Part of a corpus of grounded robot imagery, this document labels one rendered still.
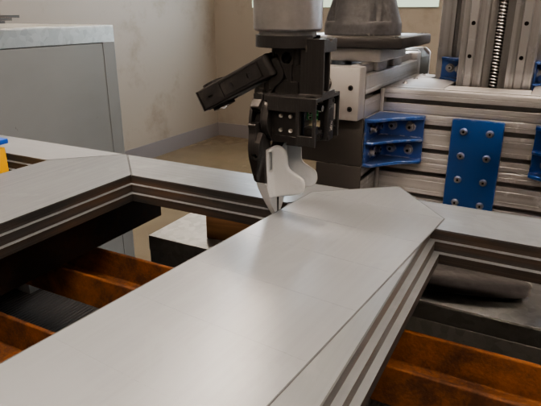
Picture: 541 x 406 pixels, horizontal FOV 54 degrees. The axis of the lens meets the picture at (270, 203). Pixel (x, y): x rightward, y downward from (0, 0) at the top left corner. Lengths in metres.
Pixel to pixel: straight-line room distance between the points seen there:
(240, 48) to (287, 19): 4.17
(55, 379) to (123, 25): 3.66
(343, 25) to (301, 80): 0.48
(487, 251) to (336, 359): 0.28
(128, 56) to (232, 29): 1.13
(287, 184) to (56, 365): 0.33
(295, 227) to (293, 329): 0.20
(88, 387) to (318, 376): 0.15
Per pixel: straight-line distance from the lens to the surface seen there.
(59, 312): 1.08
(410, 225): 0.62
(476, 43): 1.11
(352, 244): 0.56
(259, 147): 0.59
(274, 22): 0.57
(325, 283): 0.48
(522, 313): 0.84
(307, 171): 0.64
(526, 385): 0.67
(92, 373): 0.39
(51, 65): 1.31
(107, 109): 1.43
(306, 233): 0.59
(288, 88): 0.59
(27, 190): 0.80
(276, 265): 0.51
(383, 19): 1.06
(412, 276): 0.54
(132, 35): 4.04
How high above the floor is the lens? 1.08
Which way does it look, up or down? 20 degrees down
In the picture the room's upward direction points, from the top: straight up
